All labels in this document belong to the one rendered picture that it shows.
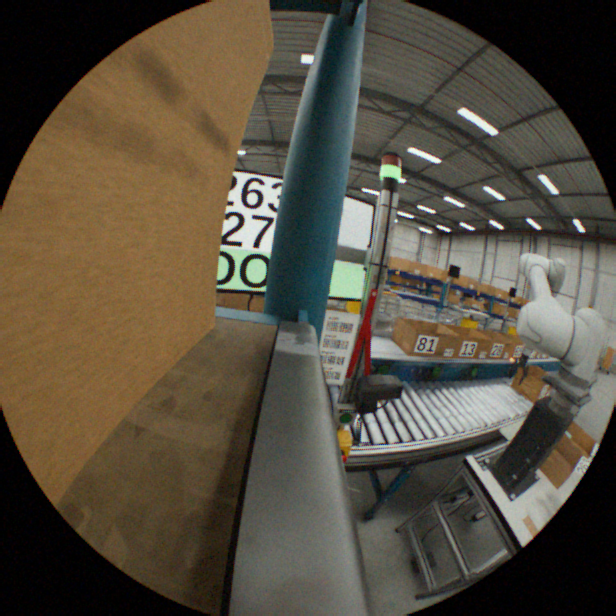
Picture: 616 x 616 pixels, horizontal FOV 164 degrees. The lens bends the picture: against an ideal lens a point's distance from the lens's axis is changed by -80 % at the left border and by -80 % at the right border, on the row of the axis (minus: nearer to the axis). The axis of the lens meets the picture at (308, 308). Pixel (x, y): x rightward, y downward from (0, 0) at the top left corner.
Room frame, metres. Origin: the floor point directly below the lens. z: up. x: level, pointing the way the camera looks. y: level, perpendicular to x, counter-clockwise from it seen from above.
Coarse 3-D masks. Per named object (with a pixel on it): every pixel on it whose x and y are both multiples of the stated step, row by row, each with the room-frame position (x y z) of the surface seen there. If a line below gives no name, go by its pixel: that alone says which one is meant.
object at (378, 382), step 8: (368, 376) 0.50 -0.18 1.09; (376, 376) 0.50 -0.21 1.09; (384, 376) 0.50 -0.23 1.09; (392, 376) 0.51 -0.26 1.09; (360, 384) 0.48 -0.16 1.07; (368, 384) 0.46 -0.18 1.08; (376, 384) 0.46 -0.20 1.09; (384, 384) 0.46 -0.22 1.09; (392, 384) 0.46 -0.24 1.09; (400, 384) 0.47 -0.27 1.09; (360, 392) 0.46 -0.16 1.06; (368, 392) 0.45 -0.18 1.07; (376, 392) 0.45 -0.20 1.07; (384, 392) 0.45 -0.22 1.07; (392, 392) 0.45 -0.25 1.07; (400, 392) 0.46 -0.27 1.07; (368, 400) 0.45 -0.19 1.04; (376, 400) 0.45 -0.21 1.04; (368, 408) 0.46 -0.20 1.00; (376, 408) 0.47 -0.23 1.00
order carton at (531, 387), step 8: (520, 368) 0.99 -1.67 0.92; (528, 368) 1.04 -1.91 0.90; (536, 368) 1.03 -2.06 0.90; (520, 376) 0.96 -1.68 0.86; (528, 376) 0.88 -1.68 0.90; (536, 376) 0.99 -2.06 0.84; (512, 384) 1.00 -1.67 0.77; (520, 384) 0.92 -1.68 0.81; (528, 384) 0.85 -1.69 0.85; (536, 384) 0.78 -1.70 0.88; (544, 384) 0.73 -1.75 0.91; (520, 392) 0.89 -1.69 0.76; (528, 392) 0.82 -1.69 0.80; (536, 392) 0.75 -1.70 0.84
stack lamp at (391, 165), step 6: (384, 156) 0.52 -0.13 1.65; (390, 156) 0.51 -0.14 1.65; (384, 162) 0.52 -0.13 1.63; (390, 162) 0.50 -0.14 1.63; (396, 162) 0.50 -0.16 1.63; (384, 168) 0.51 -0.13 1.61; (390, 168) 0.50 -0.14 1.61; (396, 168) 0.50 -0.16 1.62; (384, 174) 0.51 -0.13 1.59; (390, 174) 0.50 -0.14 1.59; (396, 174) 0.50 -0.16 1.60
